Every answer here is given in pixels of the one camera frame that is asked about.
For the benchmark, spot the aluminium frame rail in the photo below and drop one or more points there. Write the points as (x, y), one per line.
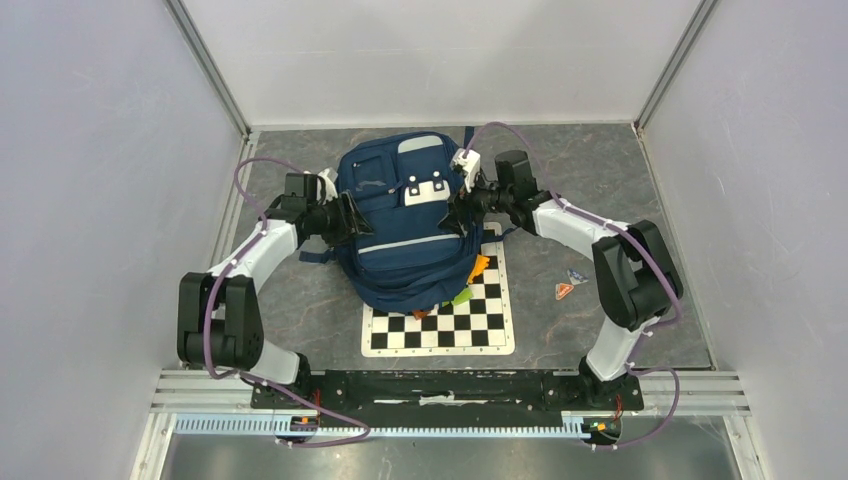
(199, 405)

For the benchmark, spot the orange triangular card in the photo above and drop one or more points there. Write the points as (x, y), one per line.
(562, 290)

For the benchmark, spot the green toy block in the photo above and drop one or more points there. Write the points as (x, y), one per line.
(463, 297)

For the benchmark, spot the blue triangular card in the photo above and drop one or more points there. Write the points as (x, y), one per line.
(576, 277)

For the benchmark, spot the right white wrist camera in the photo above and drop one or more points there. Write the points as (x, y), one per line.
(467, 163)

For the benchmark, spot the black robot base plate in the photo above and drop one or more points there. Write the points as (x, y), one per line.
(462, 398)

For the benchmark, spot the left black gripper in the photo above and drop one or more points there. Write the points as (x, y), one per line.
(350, 225)

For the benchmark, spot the navy blue backpack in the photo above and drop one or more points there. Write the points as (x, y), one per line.
(401, 184)

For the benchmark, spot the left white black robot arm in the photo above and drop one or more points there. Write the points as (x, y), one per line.
(219, 323)

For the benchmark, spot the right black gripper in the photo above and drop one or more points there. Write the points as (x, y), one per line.
(457, 208)

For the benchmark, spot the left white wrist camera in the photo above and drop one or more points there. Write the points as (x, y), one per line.
(327, 185)

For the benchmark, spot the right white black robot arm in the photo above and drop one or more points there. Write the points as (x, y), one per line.
(637, 281)

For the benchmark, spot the black and white chessboard mat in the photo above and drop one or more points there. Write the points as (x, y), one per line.
(481, 327)

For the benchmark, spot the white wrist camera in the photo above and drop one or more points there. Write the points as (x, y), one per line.
(327, 185)
(467, 163)

